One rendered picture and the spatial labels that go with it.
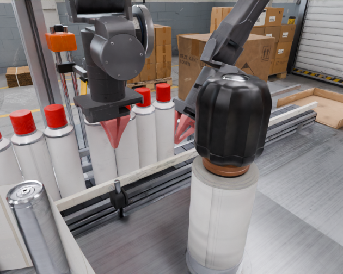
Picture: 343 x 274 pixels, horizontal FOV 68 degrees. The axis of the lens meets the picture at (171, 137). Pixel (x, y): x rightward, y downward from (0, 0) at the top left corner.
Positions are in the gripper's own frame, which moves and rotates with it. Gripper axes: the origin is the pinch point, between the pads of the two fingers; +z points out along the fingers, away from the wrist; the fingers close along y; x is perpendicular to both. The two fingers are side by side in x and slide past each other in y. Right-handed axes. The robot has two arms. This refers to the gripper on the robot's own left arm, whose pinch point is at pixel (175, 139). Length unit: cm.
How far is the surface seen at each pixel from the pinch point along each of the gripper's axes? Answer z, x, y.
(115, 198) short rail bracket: 14.3, -15.6, 9.2
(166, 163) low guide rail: 5.7, -3.1, 4.3
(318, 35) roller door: -250, 352, -175
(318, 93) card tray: -51, 80, -9
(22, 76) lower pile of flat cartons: 51, 55, -426
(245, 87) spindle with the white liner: -9.9, -26.0, 30.3
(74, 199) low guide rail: 18.8, -19.9, 3.9
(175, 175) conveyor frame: 7.6, 0.7, 5.3
